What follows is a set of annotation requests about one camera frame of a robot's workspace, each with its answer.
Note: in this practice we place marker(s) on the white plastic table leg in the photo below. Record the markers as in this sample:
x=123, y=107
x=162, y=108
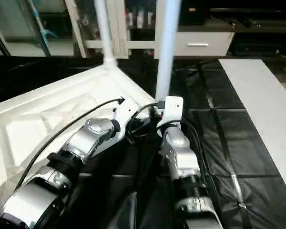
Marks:
x=167, y=47
x=105, y=28

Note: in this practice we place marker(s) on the white plastic table top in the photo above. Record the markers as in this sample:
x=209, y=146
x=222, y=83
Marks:
x=38, y=114

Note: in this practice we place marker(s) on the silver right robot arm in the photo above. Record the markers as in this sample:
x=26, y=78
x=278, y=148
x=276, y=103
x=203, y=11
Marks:
x=181, y=152

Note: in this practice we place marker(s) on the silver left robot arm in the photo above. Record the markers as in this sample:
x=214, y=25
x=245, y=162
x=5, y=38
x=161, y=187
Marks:
x=76, y=148

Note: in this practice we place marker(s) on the black work mat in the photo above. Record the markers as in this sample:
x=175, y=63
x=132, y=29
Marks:
x=229, y=143

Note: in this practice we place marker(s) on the white drawer unit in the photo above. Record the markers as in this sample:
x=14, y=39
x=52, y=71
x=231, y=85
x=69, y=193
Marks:
x=200, y=44

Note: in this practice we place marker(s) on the white glass-door cabinet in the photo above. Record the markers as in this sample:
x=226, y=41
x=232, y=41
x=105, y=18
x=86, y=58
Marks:
x=114, y=26

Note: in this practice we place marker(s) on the black box with yellow label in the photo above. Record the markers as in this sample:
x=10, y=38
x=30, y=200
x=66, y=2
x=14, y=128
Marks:
x=193, y=12

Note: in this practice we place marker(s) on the white flat panel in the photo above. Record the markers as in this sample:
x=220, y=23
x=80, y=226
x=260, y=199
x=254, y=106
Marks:
x=267, y=109

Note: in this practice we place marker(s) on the dark wooden TV bench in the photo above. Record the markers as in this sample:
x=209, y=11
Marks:
x=262, y=38

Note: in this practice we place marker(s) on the blue metal stand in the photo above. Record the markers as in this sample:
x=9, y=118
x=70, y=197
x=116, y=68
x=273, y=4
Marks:
x=40, y=24

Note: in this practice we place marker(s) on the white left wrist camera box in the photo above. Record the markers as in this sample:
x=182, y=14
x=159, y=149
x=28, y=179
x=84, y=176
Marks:
x=125, y=117

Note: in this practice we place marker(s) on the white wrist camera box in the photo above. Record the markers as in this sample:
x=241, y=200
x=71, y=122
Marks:
x=125, y=117
x=170, y=110

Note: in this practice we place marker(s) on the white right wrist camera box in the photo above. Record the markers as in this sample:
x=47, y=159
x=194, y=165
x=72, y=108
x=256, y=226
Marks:
x=170, y=110

